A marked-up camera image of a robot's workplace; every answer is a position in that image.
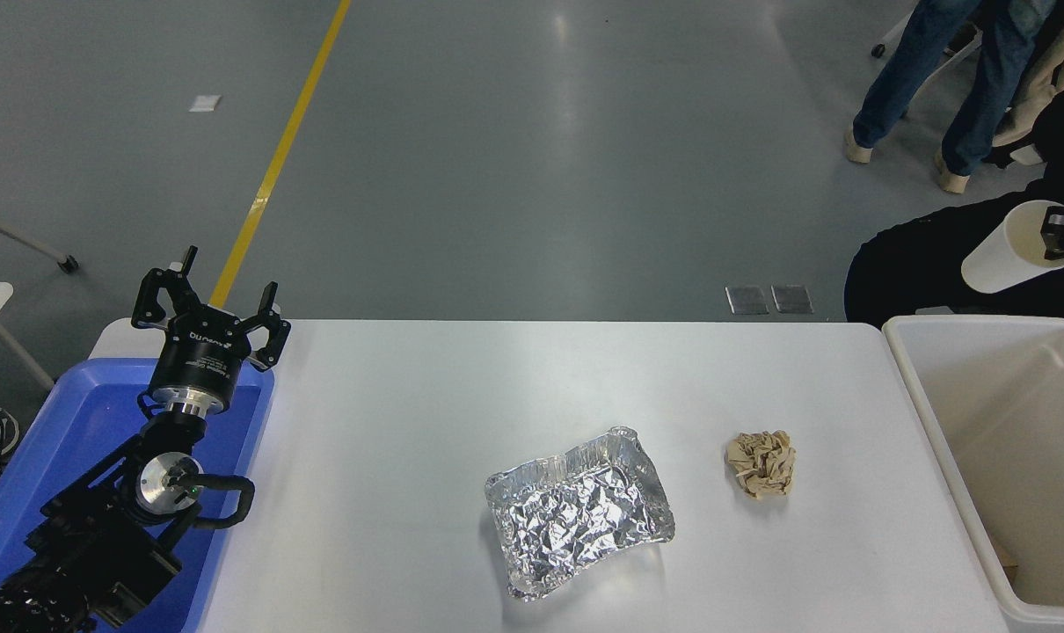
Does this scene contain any crumpled tan paper ball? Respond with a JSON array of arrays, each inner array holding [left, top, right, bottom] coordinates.
[[724, 430, 798, 501]]

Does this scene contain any large pale plastic bin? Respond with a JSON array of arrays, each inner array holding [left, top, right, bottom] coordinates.
[[882, 315, 1064, 629]]

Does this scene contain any grey frame with caster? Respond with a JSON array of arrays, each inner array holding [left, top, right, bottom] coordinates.
[[0, 209, 82, 282]]

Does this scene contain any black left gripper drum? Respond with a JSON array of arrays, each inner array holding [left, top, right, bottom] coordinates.
[[149, 305, 253, 407]]

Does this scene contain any blue plastic tray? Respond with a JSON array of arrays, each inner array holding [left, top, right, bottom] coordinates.
[[0, 356, 276, 633]]

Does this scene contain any white paper cup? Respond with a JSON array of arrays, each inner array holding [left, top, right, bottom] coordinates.
[[961, 200, 1064, 295]]

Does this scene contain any crumpled foil tray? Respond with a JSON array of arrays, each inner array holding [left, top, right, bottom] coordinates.
[[485, 426, 676, 602]]

